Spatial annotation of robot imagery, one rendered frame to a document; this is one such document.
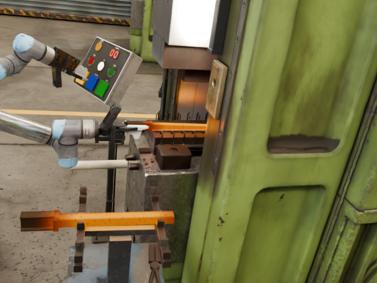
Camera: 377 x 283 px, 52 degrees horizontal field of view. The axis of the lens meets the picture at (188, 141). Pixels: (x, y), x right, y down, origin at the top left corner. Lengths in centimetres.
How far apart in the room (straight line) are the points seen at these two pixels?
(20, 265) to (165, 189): 119
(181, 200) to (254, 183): 38
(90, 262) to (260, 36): 87
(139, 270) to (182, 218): 35
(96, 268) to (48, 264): 110
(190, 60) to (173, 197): 52
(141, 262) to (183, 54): 74
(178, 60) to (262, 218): 64
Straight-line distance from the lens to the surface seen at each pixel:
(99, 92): 195
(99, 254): 136
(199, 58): 144
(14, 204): 288
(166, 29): 137
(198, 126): 161
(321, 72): 126
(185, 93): 176
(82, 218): 107
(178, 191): 149
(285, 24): 109
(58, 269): 236
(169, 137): 153
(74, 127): 151
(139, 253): 137
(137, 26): 662
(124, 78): 192
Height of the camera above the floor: 164
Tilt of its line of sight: 25 degrees down
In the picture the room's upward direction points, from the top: 8 degrees clockwise
